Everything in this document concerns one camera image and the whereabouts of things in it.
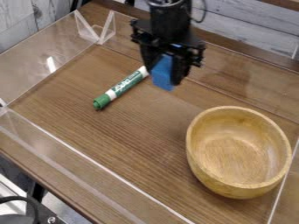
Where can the light wooden bowl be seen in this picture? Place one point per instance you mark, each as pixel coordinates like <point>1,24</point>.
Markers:
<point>238,151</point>

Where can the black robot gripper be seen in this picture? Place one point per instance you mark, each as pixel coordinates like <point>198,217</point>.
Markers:
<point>166,34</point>

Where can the green dry erase marker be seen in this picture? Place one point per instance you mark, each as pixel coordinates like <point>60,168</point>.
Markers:
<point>120,88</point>

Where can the black metal table frame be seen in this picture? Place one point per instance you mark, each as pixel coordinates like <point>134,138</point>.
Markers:
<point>29,196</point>

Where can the clear acrylic tray wall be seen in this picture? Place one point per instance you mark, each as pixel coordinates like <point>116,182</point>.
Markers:
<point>115,162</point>

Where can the blue foam block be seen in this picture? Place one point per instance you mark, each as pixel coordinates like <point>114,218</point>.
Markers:
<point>162,72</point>

